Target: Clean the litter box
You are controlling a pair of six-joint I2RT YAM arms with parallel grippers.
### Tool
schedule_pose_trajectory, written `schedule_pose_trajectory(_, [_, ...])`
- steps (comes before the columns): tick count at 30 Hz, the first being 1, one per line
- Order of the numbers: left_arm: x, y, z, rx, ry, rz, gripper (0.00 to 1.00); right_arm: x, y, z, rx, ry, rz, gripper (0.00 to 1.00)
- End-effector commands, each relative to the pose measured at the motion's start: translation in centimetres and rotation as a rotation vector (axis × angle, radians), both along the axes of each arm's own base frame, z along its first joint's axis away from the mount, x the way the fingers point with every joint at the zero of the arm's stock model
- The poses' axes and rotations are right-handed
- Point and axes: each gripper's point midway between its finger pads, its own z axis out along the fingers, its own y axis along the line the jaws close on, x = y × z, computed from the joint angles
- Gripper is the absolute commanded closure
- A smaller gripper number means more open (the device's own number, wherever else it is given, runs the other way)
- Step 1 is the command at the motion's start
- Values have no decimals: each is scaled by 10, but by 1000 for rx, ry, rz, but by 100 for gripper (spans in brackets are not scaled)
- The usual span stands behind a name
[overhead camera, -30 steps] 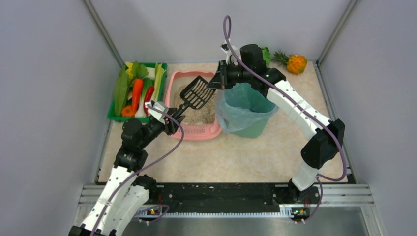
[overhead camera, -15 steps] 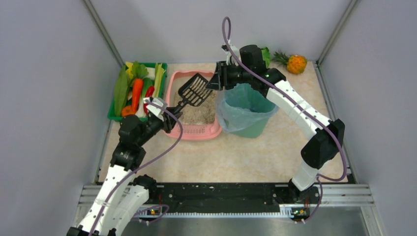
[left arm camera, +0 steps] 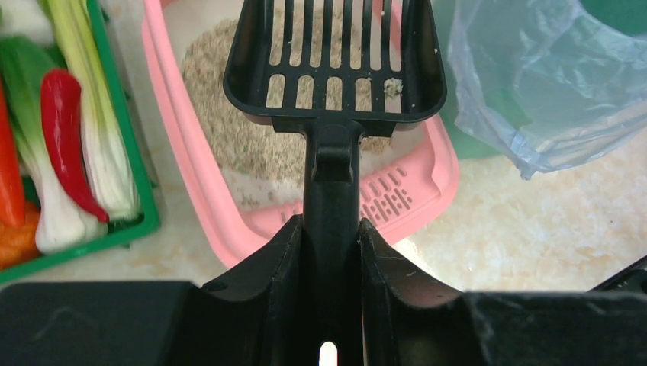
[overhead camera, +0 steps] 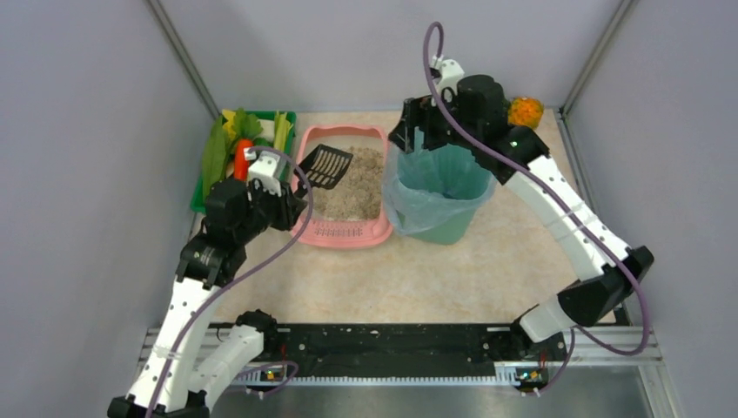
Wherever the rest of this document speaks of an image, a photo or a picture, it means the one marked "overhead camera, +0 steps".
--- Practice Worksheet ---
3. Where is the black litter scoop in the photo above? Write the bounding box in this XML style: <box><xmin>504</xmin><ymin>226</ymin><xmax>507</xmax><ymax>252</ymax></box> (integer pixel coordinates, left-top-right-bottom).
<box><xmin>299</xmin><ymin>144</ymin><xmax>353</xmax><ymax>190</ymax></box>

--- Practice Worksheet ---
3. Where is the green trash bin with bag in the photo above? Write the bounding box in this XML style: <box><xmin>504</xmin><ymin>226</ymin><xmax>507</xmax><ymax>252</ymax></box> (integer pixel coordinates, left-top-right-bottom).
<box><xmin>381</xmin><ymin>129</ymin><xmax>497</xmax><ymax>245</ymax></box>

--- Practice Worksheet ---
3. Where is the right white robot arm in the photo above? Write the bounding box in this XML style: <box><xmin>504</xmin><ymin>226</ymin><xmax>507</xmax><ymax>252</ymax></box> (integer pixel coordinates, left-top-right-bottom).
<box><xmin>383</xmin><ymin>75</ymin><xmax>654</xmax><ymax>345</ymax></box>

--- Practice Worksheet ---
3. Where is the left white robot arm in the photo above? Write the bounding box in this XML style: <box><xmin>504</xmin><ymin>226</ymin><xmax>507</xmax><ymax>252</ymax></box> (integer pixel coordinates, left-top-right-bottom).
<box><xmin>107</xmin><ymin>178</ymin><xmax>308</xmax><ymax>417</ymax></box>

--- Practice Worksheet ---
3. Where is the pink litter box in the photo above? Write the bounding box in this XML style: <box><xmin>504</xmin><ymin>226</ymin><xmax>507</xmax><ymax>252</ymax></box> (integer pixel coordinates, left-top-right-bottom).
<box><xmin>292</xmin><ymin>125</ymin><xmax>392</xmax><ymax>249</ymax></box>

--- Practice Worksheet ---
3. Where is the toy carrot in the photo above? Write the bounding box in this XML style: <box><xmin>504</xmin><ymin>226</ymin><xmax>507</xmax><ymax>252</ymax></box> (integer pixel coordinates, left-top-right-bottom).
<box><xmin>232</xmin><ymin>138</ymin><xmax>254</xmax><ymax>181</ymax></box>

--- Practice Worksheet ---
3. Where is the green vegetable basket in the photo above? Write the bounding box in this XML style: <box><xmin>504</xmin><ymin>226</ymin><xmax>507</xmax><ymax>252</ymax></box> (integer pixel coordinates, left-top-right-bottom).
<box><xmin>190</xmin><ymin>111</ymin><xmax>298</xmax><ymax>213</ymax></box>

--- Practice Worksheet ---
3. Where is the toy celery stalk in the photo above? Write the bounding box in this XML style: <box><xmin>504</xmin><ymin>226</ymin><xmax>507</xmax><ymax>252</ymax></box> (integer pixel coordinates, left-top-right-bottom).
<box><xmin>272</xmin><ymin>112</ymin><xmax>292</xmax><ymax>152</ymax></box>

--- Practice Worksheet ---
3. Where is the toy pineapple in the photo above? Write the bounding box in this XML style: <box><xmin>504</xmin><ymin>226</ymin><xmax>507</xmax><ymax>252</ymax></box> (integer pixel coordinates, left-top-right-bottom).
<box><xmin>507</xmin><ymin>97</ymin><xmax>545</xmax><ymax>130</ymax></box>

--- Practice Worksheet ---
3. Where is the toy green leaf vegetable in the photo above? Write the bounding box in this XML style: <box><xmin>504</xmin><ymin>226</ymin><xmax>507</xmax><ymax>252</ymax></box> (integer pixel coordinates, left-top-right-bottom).
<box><xmin>201</xmin><ymin>117</ymin><xmax>231</xmax><ymax>200</ymax></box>

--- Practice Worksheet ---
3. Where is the toy yellow corn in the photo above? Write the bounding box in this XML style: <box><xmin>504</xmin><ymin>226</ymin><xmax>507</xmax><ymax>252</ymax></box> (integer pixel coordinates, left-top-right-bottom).
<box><xmin>221</xmin><ymin>109</ymin><xmax>237</xmax><ymax>140</ymax></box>

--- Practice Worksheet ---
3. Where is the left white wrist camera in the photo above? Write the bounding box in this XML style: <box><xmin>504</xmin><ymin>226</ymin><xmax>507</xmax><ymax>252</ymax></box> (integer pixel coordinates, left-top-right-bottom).
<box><xmin>240</xmin><ymin>147</ymin><xmax>285</xmax><ymax>197</ymax></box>

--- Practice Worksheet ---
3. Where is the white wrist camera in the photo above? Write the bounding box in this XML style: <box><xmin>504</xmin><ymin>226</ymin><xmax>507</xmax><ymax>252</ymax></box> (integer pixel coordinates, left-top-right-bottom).
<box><xmin>240</xmin><ymin>147</ymin><xmax>285</xmax><ymax>197</ymax></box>
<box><xmin>428</xmin><ymin>55</ymin><xmax>465</xmax><ymax>104</ymax></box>

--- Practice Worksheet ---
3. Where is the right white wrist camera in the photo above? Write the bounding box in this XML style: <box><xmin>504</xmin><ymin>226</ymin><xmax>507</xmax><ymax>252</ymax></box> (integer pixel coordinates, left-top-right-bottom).
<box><xmin>428</xmin><ymin>55</ymin><xmax>465</xmax><ymax>104</ymax></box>

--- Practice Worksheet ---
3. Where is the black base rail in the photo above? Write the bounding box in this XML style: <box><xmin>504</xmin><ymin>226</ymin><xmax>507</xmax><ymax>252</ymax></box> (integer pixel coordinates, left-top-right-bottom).
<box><xmin>256</xmin><ymin>324</ymin><xmax>558</xmax><ymax>378</ymax></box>

